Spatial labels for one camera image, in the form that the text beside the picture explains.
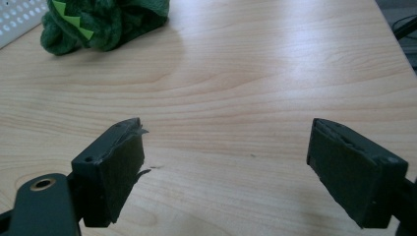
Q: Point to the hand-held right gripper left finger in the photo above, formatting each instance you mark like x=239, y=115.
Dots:
x=111, y=183

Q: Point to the green plush dinosaur toy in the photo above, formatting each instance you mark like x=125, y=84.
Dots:
x=98, y=24

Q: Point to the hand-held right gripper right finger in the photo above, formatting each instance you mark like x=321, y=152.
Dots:
x=350, y=170

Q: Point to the white perforated basket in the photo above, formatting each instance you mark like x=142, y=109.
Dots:
x=16, y=18

